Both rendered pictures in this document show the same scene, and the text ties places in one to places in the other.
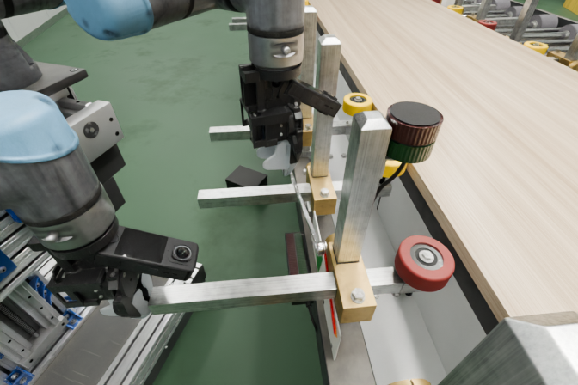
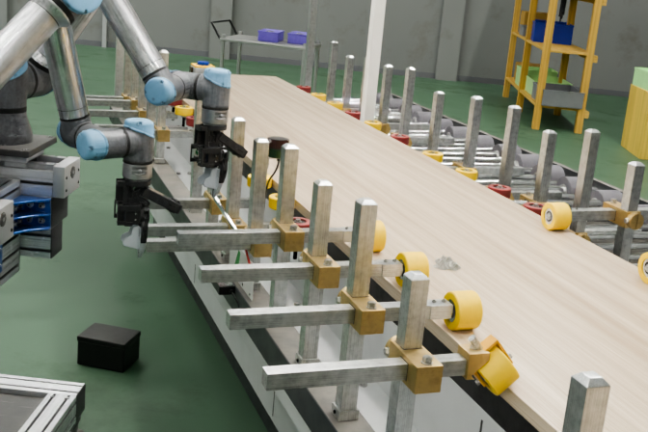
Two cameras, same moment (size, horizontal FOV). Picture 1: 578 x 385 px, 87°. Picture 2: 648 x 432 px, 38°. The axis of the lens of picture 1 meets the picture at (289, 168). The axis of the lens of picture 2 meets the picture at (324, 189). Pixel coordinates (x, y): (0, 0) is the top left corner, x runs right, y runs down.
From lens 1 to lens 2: 2.20 m
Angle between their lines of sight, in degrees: 29
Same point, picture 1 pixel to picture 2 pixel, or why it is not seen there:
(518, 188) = not seen: hidden behind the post
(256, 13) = (209, 100)
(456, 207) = not seen: hidden behind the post
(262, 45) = (211, 114)
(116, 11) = (169, 95)
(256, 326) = not seen: outside the picture
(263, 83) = (208, 132)
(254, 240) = (130, 403)
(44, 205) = (145, 154)
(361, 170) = (258, 163)
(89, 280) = (136, 204)
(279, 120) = (216, 152)
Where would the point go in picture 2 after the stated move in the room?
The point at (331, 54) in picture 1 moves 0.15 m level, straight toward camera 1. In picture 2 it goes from (240, 126) to (241, 137)
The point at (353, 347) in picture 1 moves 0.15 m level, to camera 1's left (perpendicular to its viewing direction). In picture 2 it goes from (264, 298) to (209, 298)
